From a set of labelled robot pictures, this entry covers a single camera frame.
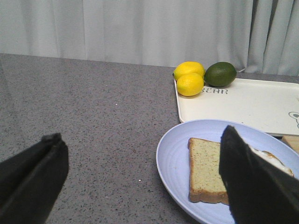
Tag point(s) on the front yellow lemon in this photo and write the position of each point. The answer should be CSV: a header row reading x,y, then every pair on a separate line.
x,y
190,84

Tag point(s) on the white bear tray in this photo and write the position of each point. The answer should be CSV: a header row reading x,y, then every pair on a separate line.
x,y
272,107

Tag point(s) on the grey curtain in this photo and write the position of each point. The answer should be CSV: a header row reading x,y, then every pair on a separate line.
x,y
259,36

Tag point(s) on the rear yellow lemon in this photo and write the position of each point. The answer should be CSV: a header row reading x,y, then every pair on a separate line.
x,y
188,67

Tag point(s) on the wooden cutting board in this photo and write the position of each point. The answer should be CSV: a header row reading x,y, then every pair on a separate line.
x,y
292,141

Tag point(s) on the fried egg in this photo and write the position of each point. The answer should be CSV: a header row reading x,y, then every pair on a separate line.
x,y
273,160

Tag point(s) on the yellow lemon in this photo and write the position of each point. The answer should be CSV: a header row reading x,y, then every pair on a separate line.
x,y
188,67
190,84

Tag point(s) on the bread slice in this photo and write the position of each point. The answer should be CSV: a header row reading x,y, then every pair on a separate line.
x,y
205,182

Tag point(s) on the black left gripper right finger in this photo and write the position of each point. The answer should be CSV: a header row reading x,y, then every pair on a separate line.
x,y
258,192

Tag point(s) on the green lime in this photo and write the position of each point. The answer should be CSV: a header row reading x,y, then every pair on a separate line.
x,y
220,74

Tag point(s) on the light blue round plate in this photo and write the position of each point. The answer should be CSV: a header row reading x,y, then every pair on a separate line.
x,y
172,159

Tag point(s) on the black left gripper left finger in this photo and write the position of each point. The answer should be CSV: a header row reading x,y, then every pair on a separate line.
x,y
31,181

